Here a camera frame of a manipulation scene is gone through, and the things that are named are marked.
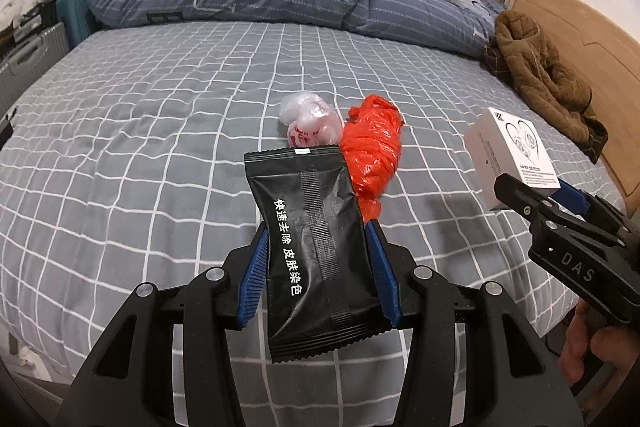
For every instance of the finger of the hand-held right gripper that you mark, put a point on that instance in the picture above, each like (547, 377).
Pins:
(530, 202)
(582, 203)

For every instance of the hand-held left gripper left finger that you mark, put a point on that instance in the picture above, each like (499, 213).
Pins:
(252, 269)

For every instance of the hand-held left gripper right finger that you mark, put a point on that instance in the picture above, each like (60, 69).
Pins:
(384, 277)

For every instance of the small white box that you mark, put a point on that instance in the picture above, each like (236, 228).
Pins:
(510, 147)

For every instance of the black packet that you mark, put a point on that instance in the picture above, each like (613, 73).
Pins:
(312, 247)

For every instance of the person's right hand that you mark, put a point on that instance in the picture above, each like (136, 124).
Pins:
(575, 352)

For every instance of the red plastic bag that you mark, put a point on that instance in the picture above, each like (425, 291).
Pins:
(372, 147)

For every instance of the brown jacket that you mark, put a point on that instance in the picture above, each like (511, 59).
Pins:
(540, 67)

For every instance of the bed with grey checked sheet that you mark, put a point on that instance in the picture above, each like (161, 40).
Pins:
(150, 157)

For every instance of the clear pinkish plastic bag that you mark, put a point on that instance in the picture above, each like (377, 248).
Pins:
(310, 122)

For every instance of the black charger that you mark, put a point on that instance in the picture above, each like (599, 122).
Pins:
(6, 129)

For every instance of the grey suitcase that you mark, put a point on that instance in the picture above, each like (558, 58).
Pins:
(30, 62)

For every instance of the teal suitcase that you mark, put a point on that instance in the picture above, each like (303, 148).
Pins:
(75, 17)

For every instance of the white rounded appliance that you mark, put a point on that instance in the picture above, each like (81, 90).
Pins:
(10, 12)

